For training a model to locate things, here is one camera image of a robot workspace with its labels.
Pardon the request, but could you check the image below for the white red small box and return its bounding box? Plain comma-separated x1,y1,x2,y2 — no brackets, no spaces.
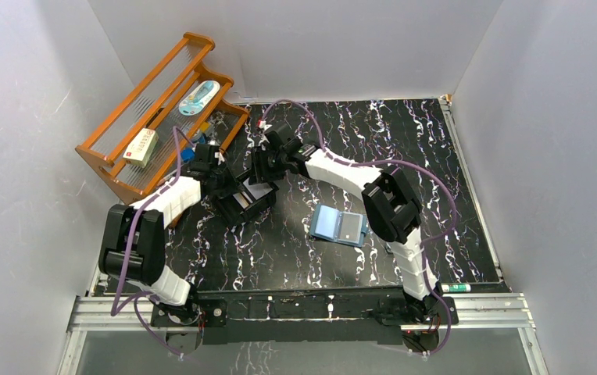
123,128,158,168

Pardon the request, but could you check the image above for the orange wooden shelf rack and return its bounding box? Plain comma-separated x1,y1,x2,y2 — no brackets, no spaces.
76,32,249,204

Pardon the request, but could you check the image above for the blue card holder wallet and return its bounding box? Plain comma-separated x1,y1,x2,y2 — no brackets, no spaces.
309,204,369,248

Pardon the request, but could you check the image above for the purple cable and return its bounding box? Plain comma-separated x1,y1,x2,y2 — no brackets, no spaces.
109,125,196,358
258,99,459,358

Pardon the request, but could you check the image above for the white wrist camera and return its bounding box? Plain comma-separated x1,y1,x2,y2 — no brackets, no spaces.
213,148,226,166
257,120,276,150

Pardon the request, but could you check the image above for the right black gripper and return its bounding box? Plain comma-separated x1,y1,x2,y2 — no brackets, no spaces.
248,145,288,185

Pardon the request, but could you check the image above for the white card stack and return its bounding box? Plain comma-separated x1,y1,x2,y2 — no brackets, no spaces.
233,182,273,209

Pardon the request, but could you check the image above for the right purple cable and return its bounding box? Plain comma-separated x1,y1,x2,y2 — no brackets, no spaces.
258,99,459,358

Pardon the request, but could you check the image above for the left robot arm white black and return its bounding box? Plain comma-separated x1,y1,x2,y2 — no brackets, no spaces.
98,144,238,325

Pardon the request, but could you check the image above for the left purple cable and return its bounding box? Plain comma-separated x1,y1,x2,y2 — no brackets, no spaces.
109,125,196,358

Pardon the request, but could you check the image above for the black credit card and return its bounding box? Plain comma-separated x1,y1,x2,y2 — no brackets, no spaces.
338,212,363,245

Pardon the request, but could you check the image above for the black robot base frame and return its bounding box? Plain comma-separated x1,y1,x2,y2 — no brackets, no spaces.
68,284,535,358

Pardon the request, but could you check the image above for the light blue oval case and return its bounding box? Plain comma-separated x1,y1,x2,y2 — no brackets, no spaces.
178,80,220,116

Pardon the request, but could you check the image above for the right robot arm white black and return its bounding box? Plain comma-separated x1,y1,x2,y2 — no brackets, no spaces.
251,120,441,323

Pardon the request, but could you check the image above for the green white marker pen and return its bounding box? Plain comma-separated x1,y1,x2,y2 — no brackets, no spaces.
441,284,472,294

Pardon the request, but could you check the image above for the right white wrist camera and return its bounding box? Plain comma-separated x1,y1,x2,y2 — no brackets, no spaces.
257,120,276,150

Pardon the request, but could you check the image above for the blue small object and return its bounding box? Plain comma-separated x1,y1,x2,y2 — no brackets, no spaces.
181,131,207,163

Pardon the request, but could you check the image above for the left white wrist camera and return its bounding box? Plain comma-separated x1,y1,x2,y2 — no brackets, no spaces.
213,148,226,166

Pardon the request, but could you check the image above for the black plastic card box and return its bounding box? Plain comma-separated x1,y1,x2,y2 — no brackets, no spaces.
213,172,278,226

